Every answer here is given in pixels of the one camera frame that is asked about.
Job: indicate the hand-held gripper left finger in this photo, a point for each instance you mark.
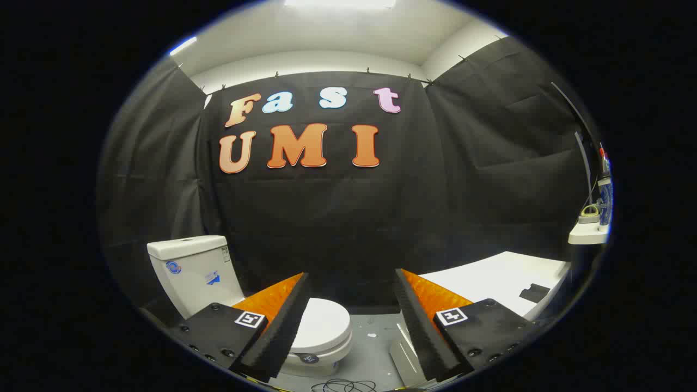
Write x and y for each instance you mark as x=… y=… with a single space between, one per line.
x=283 y=326

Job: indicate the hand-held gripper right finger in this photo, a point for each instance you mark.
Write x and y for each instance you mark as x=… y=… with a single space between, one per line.
x=422 y=326

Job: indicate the white toilet lid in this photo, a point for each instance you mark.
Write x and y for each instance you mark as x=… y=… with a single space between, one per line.
x=326 y=324

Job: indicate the white toilet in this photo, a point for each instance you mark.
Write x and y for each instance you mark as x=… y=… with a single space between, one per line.
x=190 y=272

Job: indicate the white drawer cabinet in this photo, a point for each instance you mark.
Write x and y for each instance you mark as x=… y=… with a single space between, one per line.
x=490 y=277

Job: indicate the black backdrop cloth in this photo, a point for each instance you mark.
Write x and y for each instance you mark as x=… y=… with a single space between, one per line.
x=326 y=218

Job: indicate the small black flat object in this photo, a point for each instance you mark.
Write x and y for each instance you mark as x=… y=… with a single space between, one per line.
x=535 y=293

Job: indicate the white side desk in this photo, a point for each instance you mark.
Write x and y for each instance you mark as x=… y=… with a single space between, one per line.
x=585 y=234

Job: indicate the grey tape roll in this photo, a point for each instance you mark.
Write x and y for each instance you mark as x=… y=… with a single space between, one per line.
x=588 y=216

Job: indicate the blue printed cup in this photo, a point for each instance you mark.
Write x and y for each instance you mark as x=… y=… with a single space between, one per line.
x=604 y=201

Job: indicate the dark curved monitor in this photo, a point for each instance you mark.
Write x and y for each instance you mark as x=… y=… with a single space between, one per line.
x=582 y=152

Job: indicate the red capped plastic bottle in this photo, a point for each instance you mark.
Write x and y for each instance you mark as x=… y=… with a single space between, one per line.
x=604 y=160

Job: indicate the ceiling light panel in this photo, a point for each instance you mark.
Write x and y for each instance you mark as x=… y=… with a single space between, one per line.
x=337 y=3

